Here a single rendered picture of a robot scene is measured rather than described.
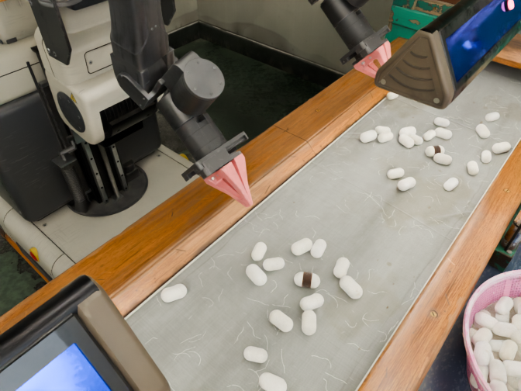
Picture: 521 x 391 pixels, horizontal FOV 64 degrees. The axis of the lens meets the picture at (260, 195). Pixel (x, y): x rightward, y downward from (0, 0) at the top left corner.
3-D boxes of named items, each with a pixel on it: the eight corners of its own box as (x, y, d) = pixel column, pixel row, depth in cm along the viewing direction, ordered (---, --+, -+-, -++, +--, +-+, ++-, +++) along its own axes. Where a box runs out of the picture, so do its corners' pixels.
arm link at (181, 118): (177, 90, 66) (147, 105, 63) (191, 69, 60) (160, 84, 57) (202, 126, 67) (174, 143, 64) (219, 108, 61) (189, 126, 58)
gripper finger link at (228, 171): (281, 184, 64) (246, 133, 63) (250, 209, 60) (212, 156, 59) (259, 195, 70) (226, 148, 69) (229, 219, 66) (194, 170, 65)
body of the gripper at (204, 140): (251, 140, 64) (223, 99, 63) (203, 173, 58) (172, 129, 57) (232, 153, 69) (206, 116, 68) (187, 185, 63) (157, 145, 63)
